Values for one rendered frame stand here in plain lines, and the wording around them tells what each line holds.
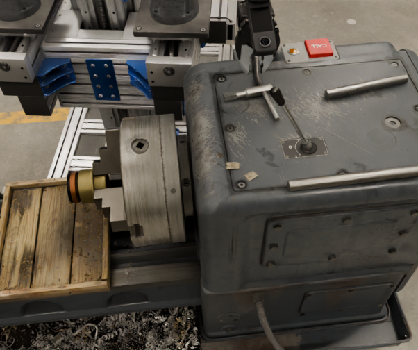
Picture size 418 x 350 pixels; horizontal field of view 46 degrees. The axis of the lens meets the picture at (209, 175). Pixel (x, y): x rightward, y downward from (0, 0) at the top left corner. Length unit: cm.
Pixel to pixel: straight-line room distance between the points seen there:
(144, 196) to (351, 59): 61
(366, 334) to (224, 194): 84
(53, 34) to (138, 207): 83
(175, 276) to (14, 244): 45
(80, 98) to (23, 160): 110
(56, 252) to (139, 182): 41
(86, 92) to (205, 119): 75
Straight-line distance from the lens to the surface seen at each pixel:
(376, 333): 167
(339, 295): 145
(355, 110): 115
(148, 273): 132
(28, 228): 145
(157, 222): 109
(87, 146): 252
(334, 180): 98
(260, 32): 102
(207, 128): 108
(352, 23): 366
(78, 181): 120
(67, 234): 141
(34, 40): 167
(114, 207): 114
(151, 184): 106
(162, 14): 152
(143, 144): 109
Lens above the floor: 204
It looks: 52 degrees down
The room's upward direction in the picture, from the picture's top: 2 degrees counter-clockwise
